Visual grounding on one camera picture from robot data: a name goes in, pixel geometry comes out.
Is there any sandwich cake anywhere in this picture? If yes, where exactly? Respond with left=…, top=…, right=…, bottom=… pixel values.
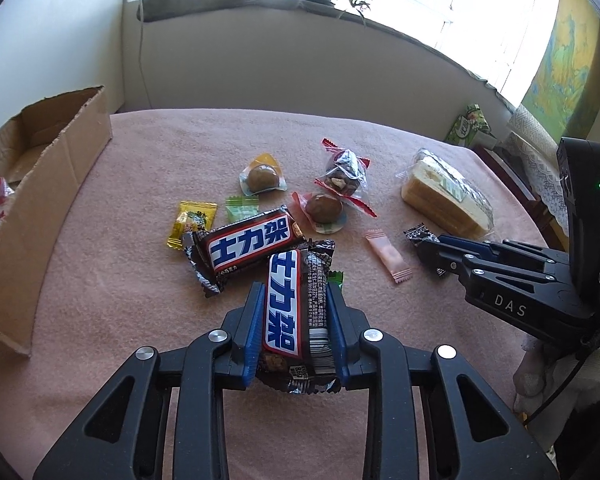
left=396, top=148, right=496, bottom=241

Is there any yellow candy packet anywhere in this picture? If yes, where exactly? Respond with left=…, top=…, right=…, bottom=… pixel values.
left=166, top=201, right=218, bottom=251

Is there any cardboard box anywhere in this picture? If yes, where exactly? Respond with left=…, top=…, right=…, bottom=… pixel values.
left=0, top=85, right=113, bottom=358

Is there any round pastry in red wrapper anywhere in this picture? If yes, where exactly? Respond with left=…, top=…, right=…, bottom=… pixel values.
left=291, top=191, right=378, bottom=233

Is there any dark wooden furniture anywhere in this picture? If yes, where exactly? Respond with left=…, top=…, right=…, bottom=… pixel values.
left=475, top=142, right=566, bottom=251

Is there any red and white snack packet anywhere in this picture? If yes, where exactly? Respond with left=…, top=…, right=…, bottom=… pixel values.
left=0, top=177, right=16, bottom=231

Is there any small black candy packet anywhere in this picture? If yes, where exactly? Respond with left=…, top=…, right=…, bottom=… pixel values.
left=403, top=224, right=448, bottom=280

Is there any grey window sill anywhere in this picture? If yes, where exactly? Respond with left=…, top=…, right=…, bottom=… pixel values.
left=140, top=0, right=512, bottom=103

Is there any black cable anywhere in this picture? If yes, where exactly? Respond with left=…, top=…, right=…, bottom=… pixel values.
left=525, top=310, right=600, bottom=426

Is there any brown chocolate bar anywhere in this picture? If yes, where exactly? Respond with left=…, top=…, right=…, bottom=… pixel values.
left=182, top=205, right=308, bottom=298
left=256, top=240, right=343, bottom=396

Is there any white cable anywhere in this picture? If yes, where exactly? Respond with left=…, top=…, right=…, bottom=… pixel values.
left=136, top=0, right=162, bottom=111

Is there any round pastry in orange wrapper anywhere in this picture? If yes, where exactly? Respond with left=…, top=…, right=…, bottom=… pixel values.
left=238, top=152, right=288, bottom=196

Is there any white framed window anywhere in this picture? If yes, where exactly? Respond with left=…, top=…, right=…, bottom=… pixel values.
left=125, top=0, right=566, bottom=106

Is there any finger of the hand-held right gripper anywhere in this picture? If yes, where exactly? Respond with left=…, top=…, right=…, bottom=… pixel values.
left=414, top=240, right=552, bottom=291
left=437, top=232, right=573, bottom=277

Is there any white lace cloth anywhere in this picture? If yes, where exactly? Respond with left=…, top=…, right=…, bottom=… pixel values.
left=507, top=105, right=572, bottom=236

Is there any person's right hand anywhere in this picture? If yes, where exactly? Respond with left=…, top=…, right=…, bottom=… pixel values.
left=511, top=335, right=600, bottom=413

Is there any nut snack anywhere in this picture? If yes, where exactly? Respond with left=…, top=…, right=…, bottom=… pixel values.
left=314, top=138, right=372, bottom=198

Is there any pink candy packet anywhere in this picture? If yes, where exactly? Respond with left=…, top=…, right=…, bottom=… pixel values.
left=364, top=229, right=413, bottom=286

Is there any green paper box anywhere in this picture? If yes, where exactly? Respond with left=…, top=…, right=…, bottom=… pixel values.
left=445, top=104, right=493, bottom=148

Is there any green yellow wall poster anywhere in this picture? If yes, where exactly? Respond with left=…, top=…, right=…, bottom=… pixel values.
left=520, top=0, right=600, bottom=136

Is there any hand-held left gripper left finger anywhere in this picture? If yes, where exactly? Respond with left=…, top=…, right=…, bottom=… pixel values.
left=32, top=282, right=271, bottom=480

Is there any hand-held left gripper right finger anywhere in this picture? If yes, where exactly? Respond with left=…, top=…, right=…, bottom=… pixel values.
left=326, top=282, right=561, bottom=480

